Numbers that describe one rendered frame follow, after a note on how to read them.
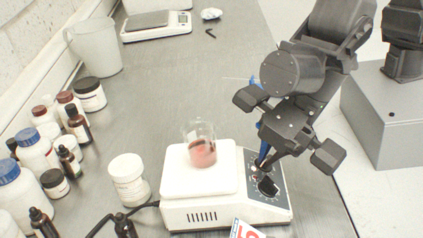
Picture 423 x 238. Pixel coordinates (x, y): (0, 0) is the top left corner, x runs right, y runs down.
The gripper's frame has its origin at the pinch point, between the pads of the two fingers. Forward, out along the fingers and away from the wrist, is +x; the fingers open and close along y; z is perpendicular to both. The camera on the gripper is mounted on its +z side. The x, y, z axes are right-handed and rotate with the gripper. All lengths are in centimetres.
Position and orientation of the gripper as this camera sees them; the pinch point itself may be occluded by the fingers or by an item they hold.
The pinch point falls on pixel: (272, 149)
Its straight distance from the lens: 58.6
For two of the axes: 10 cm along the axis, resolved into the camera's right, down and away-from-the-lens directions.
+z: -5.6, 2.8, -7.8
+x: -3.8, 7.5, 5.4
